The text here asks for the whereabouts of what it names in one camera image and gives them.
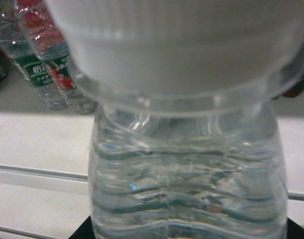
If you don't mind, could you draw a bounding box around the clear water bottle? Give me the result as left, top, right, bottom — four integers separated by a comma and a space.
46, 0, 304, 239

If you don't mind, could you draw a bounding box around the water bottle players label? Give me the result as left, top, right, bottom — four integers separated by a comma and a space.
15, 0, 98, 116

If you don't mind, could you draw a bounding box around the water bottle barcode label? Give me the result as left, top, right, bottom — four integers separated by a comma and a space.
0, 0, 69, 111

